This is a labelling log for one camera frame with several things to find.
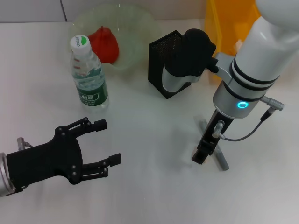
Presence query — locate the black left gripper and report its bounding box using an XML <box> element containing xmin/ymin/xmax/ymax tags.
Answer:
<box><xmin>6</xmin><ymin>117</ymin><xmax>122</xmax><ymax>193</ymax></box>

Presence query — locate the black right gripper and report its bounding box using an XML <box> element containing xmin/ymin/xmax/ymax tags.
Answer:
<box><xmin>191</xmin><ymin>109</ymin><xmax>235</xmax><ymax>166</ymax></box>

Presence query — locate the grey marker pen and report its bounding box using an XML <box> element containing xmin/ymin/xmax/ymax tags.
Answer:
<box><xmin>198</xmin><ymin>119</ymin><xmax>231</xmax><ymax>171</ymax></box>

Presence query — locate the clear water bottle green label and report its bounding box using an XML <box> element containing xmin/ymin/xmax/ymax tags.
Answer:
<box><xmin>70</xmin><ymin>34</ymin><xmax>110</xmax><ymax>113</ymax></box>

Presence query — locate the red-orange fruit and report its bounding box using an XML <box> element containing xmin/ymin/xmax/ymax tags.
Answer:
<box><xmin>88</xmin><ymin>25</ymin><xmax>120</xmax><ymax>64</ymax></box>

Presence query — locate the black mesh pen holder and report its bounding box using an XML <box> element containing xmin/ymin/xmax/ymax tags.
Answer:
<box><xmin>148</xmin><ymin>30</ymin><xmax>199</xmax><ymax>100</ymax></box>

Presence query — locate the translucent green fruit plate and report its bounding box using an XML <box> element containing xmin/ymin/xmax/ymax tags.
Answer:
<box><xmin>70</xmin><ymin>2</ymin><xmax>162</xmax><ymax>75</ymax></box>

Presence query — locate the yellow plastic bin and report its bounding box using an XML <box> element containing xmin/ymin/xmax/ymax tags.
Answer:
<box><xmin>204</xmin><ymin>0</ymin><xmax>264</xmax><ymax>83</ymax></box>

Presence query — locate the right arm cable with connector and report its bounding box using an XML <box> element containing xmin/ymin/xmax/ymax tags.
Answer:
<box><xmin>213</xmin><ymin>95</ymin><xmax>285</xmax><ymax>142</ymax></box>

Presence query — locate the arm cable with connector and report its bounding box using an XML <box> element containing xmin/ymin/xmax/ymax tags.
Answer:
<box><xmin>16</xmin><ymin>137</ymin><xmax>34</xmax><ymax>150</ymax></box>
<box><xmin>213</xmin><ymin>95</ymin><xmax>285</xmax><ymax>142</ymax></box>

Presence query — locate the left arm cable with connector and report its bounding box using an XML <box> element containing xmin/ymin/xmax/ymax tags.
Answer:
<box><xmin>16</xmin><ymin>137</ymin><xmax>34</xmax><ymax>150</ymax></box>

